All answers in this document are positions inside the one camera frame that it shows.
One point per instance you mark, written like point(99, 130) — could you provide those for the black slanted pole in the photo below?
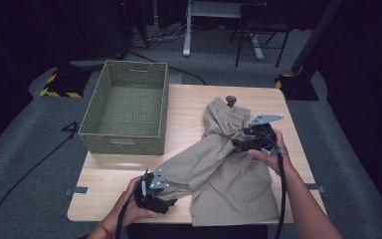
point(315, 36)

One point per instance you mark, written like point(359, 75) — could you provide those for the grey table grommet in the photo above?
point(231, 98)

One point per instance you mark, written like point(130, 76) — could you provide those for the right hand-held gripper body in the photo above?
point(262, 137)

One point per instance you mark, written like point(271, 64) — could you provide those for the person's right hand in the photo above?
point(275, 161)

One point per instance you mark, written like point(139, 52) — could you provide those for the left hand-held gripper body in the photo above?
point(149, 195)

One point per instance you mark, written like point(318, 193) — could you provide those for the khaki pants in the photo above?
point(225, 179)

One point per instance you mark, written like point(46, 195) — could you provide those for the black yellow-striped stand base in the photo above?
point(66, 84)
point(298, 88)

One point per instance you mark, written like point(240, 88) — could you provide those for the black metal chair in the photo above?
point(262, 26)

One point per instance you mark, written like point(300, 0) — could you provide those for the green woven basket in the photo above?
point(129, 109)

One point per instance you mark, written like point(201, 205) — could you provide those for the grey tape piece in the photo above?
point(315, 187)
point(78, 190)

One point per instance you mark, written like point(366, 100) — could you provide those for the white desk frame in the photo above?
point(187, 33)

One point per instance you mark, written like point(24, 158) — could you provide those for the person's left hand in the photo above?
point(129, 209)

